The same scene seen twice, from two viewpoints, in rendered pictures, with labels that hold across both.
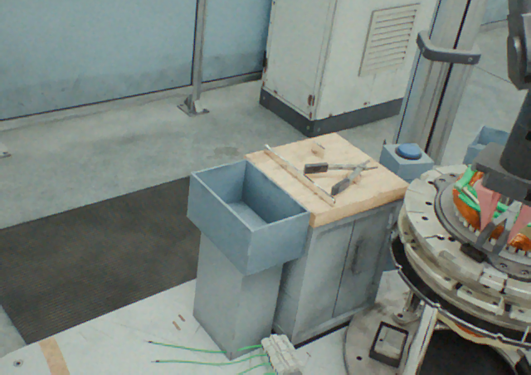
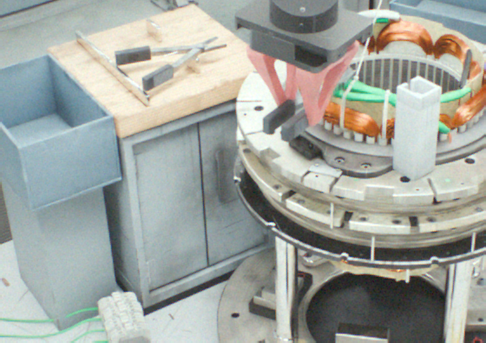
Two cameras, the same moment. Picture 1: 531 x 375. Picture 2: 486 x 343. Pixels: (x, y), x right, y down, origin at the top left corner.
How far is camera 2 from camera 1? 0.39 m
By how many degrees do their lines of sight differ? 9
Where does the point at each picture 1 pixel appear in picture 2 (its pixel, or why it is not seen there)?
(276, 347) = (115, 308)
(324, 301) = (186, 242)
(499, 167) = (265, 19)
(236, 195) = (46, 106)
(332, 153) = (178, 33)
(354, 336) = (236, 287)
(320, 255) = (154, 176)
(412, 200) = (252, 85)
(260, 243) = (39, 165)
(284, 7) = not seen: outside the picture
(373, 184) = (221, 70)
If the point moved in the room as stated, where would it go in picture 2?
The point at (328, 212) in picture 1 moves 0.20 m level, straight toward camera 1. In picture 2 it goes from (139, 115) to (66, 228)
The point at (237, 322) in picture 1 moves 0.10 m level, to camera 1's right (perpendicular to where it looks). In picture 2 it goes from (52, 278) to (137, 284)
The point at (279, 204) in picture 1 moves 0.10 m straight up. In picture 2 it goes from (86, 111) to (75, 31)
